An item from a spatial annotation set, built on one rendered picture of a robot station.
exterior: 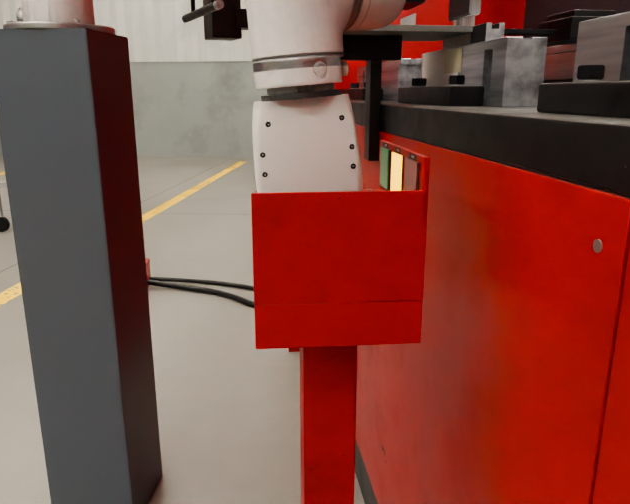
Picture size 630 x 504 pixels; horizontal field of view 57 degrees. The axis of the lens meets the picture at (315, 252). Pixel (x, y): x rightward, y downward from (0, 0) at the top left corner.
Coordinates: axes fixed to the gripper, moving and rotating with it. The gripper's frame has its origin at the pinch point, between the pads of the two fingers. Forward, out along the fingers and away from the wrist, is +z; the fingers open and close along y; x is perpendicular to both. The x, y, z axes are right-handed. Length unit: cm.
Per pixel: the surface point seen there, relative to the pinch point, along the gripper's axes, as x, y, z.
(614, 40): -2.2, -31.6, -17.7
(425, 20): -137, -51, -33
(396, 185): -4.5, -9.6, -5.1
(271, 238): 4.9, 4.1, -3.1
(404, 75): -83, -30, -16
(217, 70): -792, 57, -47
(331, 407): -2.1, -0.5, 18.8
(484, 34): -38, -32, -21
